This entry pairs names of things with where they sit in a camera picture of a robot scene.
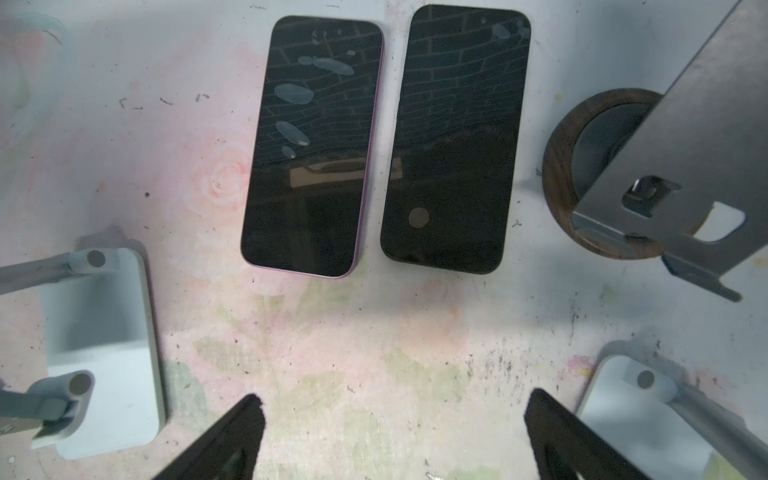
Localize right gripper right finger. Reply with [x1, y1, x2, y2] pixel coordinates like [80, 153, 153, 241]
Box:
[524, 388, 646, 480]

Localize phone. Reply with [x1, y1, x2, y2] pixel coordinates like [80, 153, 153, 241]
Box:
[240, 15, 384, 278]
[380, 5, 532, 274]

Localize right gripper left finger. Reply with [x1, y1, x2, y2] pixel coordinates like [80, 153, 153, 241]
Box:
[155, 394, 266, 480]

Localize white phone stand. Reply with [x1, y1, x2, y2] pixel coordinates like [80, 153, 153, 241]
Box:
[1, 248, 166, 460]
[576, 355, 767, 479]

